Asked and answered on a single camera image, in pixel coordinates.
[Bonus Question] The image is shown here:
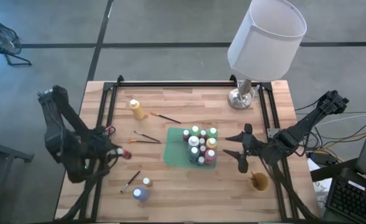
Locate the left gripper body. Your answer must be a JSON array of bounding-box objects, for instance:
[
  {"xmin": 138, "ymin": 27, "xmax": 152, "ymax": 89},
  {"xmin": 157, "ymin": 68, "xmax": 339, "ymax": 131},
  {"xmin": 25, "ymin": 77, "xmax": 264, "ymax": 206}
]
[{"xmin": 80, "ymin": 138, "xmax": 115, "ymax": 175}]

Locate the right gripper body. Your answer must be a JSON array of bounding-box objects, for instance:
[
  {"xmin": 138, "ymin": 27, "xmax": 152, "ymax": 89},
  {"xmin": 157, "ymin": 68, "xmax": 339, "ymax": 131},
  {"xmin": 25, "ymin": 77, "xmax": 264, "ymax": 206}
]
[{"xmin": 237, "ymin": 123, "xmax": 266, "ymax": 174}]

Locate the large red paint bottle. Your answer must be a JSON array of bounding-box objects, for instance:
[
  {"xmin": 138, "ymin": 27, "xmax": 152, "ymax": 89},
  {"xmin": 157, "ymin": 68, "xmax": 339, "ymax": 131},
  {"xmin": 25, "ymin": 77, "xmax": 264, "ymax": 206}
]
[{"xmin": 204, "ymin": 149, "xmax": 217, "ymax": 166}]

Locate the large blue paint bottle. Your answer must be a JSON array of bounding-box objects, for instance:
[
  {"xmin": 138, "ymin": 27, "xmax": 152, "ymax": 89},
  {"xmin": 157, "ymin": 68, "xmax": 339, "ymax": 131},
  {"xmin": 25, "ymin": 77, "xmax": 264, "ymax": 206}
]
[{"xmin": 132, "ymin": 187, "xmax": 150, "ymax": 202}]

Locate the large light green paint bottle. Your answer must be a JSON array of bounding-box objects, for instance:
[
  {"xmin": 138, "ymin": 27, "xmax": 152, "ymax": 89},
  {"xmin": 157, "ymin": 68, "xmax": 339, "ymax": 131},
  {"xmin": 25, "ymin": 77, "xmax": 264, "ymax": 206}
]
[{"xmin": 206, "ymin": 127, "xmax": 219, "ymax": 140}]

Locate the teal translucent plastic bin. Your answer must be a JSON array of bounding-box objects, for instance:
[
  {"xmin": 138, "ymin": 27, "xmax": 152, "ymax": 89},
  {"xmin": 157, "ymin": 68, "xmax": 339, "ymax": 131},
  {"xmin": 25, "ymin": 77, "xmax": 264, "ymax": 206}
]
[{"xmin": 163, "ymin": 126, "xmax": 219, "ymax": 170}]

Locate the black power strip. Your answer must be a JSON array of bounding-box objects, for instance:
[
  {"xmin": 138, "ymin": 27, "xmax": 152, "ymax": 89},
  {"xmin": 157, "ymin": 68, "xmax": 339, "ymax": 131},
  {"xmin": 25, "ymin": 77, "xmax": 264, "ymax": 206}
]
[{"xmin": 309, "ymin": 151, "xmax": 339, "ymax": 166}]

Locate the white paper sheet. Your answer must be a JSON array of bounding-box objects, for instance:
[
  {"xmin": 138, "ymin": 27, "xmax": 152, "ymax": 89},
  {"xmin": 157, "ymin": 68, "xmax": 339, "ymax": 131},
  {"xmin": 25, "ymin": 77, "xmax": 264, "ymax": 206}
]
[{"xmin": 306, "ymin": 157, "xmax": 332, "ymax": 203}]

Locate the black desk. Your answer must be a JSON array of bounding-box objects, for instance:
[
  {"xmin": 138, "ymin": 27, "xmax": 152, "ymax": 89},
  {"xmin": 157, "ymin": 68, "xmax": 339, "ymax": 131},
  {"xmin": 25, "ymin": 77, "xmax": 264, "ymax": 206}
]
[{"xmin": 309, "ymin": 157, "xmax": 366, "ymax": 224}]

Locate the white shade table lamp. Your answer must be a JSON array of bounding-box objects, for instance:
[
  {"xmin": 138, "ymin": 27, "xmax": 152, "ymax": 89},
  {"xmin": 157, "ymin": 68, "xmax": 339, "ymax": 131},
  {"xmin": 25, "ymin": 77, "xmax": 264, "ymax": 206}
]
[{"xmin": 227, "ymin": 0, "xmax": 308, "ymax": 111}]

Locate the black keyboard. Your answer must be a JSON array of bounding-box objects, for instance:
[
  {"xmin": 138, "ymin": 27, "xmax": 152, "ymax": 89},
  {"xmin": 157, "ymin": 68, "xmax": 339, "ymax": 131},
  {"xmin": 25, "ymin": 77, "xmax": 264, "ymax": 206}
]
[{"xmin": 325, "ymin": 175, "xmax": 366, "ymax": 224}]

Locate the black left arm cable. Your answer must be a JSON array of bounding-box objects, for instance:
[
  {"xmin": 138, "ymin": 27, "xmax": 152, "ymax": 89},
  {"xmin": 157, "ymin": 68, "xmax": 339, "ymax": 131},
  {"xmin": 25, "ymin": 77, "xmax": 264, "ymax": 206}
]
[{"xmin": 101, "ymin": 124, "xmax": 117, "ymax": 138}]

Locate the black cable bundle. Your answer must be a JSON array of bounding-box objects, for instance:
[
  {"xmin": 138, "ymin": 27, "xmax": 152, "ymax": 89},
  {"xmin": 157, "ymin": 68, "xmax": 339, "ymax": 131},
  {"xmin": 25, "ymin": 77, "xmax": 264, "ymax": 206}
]
[{"xmin": 305, "ymin": 126, "xmax": 339, "ymax": 156}]

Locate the black aluminium table frame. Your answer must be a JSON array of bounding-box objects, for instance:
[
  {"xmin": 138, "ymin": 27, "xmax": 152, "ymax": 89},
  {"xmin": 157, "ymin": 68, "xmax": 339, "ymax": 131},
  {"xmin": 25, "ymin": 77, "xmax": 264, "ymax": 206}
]
[{"xmin": 58, "ymin": 74, "xmax": 322, "ymax": 224}]

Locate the yellow cable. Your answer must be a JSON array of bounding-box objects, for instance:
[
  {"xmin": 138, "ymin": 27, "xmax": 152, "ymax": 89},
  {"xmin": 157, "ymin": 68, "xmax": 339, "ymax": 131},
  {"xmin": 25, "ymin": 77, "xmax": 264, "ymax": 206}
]
[{"xmin": 321, "ymin": 131, "xmax": 366, "ymax": 150}]

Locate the white cable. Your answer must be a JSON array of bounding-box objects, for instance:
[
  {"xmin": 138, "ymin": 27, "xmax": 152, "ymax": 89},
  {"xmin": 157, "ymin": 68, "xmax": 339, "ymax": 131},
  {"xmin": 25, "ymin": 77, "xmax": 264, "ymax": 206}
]
[{"xmin": 316, "ymin": 112, "xmax": 366, "ymax": 127}]

